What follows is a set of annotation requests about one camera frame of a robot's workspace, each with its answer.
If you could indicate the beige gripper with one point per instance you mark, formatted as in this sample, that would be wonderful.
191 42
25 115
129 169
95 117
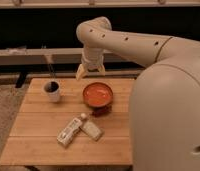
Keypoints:
92 58

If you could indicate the orange ceramic bowl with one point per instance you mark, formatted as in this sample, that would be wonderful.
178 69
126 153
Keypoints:
97 94

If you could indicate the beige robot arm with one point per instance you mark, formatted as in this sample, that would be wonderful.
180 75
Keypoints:
164 105

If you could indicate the white ceramic cup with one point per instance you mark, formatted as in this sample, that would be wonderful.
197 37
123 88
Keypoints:
52 89

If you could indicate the thin stick in cup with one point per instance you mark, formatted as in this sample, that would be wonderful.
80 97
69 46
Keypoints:
52 74

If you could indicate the white rectangular packet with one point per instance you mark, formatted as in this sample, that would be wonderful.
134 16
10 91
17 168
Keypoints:
92 130

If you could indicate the white plastic bottle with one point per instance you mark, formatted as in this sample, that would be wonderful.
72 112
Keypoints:
66 136

